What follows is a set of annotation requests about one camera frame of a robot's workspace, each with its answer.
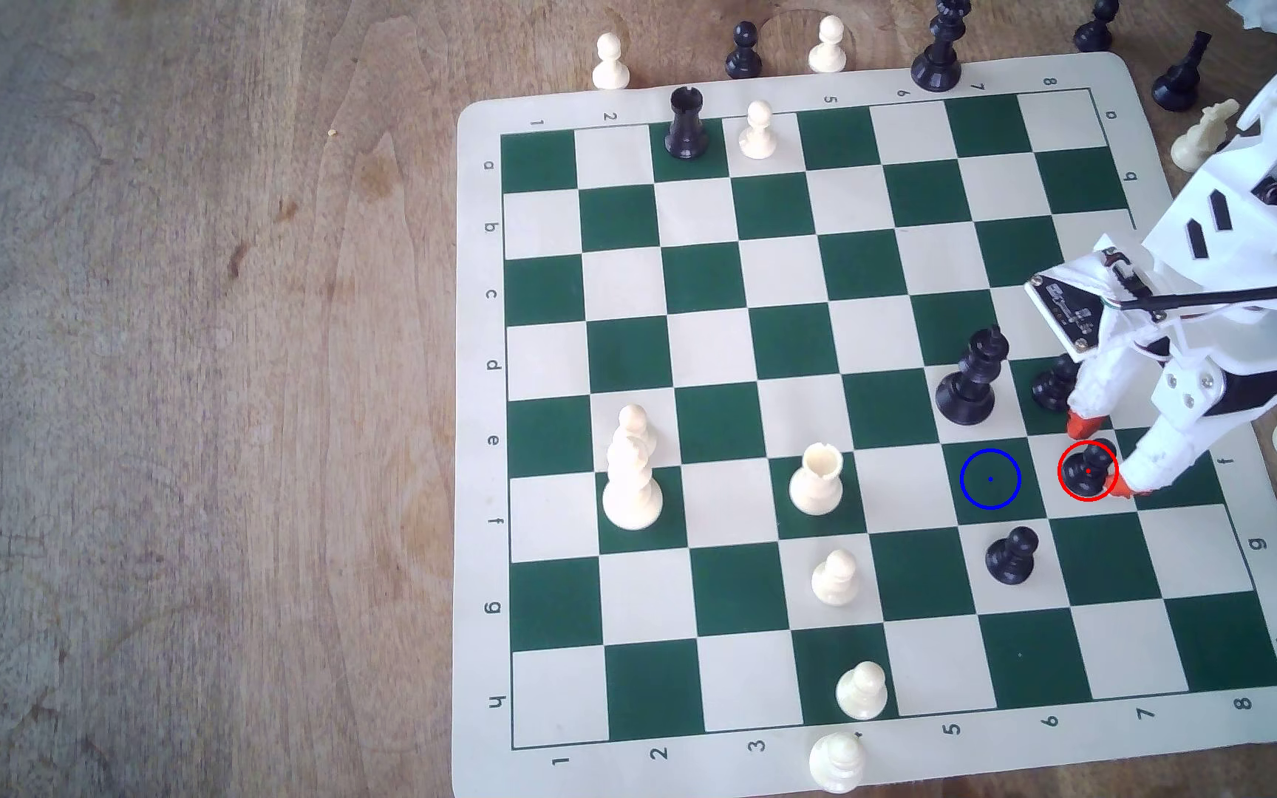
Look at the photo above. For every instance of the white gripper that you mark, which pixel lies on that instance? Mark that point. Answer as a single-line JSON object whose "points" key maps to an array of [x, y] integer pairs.
{"points": [[1194, 389]]}

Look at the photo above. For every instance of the black chess pawn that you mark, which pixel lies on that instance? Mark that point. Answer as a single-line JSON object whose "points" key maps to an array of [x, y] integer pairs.
{"points": [[1093, 33], [1051, 390], [1088, 472], [744, 58], [1011, 561]]}

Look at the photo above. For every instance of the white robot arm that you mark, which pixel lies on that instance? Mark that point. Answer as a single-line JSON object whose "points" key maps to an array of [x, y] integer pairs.
{"points": [[1248, 188]]}

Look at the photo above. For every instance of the black chess queen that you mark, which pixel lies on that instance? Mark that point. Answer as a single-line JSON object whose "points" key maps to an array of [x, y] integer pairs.
{"points": [[967, 394]]}

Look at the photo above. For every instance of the white chess knight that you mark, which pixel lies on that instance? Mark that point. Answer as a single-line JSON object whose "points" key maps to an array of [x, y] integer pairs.
{"points": [[1198, 144]]}

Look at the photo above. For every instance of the black chess bishop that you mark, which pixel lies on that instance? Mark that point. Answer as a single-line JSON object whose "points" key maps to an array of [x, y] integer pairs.
{"points": [[1177, 84]]}

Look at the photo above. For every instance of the white chess pawn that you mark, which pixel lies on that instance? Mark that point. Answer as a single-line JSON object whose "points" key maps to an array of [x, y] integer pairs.
{"points": [[611, 69], [836, 581], [828, 52], [861, 694], [635, 422], [837, 765], [757, 135]]}

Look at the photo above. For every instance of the black chess king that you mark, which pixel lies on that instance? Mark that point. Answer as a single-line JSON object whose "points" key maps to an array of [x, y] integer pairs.
{"points": [[938, 64]]}

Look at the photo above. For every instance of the green and white chess mat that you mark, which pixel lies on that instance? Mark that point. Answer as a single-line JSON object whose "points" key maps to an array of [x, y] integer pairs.
{"points": [[705, 355]]}

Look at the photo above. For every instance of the white chess king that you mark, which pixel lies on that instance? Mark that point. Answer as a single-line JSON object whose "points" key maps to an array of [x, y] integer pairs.
{"points": [[632, 499]]}

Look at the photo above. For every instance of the black chess rook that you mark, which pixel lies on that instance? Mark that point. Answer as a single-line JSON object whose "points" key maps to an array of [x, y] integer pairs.
{"points": [[686, 128]]}

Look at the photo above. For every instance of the white crumpled paper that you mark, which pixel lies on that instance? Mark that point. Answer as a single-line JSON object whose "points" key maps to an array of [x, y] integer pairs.
{"points": [[1265, 13]]}

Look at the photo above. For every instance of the camera circuit board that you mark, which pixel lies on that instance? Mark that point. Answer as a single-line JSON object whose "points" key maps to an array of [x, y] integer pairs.
{"points": [[1065, 310]]}

